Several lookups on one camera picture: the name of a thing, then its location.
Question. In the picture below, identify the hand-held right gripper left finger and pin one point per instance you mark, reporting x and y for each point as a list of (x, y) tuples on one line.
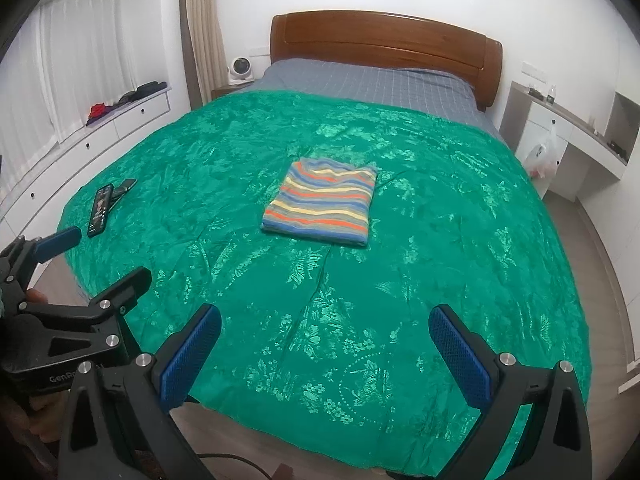
[(192, 360)]

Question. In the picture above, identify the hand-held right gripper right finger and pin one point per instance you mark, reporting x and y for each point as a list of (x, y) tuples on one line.
[(460, 360)]

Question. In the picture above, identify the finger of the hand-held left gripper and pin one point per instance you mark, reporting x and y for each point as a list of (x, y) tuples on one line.
[(132, 285), (57, 245)]

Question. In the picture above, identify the striped knit sweater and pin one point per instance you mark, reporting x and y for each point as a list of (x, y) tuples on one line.
[(320, 200)]

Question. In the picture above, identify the person's left hand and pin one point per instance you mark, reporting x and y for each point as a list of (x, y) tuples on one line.
[(36, 295)]

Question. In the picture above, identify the black smartphone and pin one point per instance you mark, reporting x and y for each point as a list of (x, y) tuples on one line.
[(100, 210)]

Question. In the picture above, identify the green patterned blanket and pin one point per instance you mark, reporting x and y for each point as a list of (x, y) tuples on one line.
[(400, 260)]

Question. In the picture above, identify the dark purple cloth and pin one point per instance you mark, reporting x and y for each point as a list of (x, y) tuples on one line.
[(100, 120)]

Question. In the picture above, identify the red cloth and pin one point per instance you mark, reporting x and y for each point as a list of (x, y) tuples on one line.
[(98, 109)]

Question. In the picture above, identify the white window bench cabinet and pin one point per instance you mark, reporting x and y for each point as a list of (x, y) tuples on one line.
[(130, 120)]

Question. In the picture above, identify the black folded garment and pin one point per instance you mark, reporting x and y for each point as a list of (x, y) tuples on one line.
[(150, 88), (125, 99)]

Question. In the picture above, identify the white sheer curtain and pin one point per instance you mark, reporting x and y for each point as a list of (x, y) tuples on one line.
[(85, 50)]

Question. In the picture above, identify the wooden nightstand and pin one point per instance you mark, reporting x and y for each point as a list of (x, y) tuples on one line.
[(225, 91)]

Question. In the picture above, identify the white plastic bag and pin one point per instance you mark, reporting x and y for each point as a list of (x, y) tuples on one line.
[(540, 157)]

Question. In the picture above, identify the small white fan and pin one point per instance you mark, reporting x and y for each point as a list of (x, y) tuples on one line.
[(240, 67)]

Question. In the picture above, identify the white built-in desk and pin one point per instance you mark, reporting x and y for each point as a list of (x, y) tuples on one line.
[(540, 115)]

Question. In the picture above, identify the small dark desk item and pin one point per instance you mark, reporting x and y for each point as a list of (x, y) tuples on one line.
[(536, 93), (617, 149)]

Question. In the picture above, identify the beige curtain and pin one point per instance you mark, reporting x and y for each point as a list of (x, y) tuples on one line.
[(202, 25)]

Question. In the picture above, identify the small clear bottle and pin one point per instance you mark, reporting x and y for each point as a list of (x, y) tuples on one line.
[(552, 95)]

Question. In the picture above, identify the grey bed sheet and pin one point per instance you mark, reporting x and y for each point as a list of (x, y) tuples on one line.
[(370, 82)]

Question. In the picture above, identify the wooden bed headboard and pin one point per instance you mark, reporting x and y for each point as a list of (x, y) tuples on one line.
[(380, 40)]

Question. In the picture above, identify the white wall socket plate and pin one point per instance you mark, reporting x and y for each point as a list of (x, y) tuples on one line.
[(532, 71), (260, 52)]

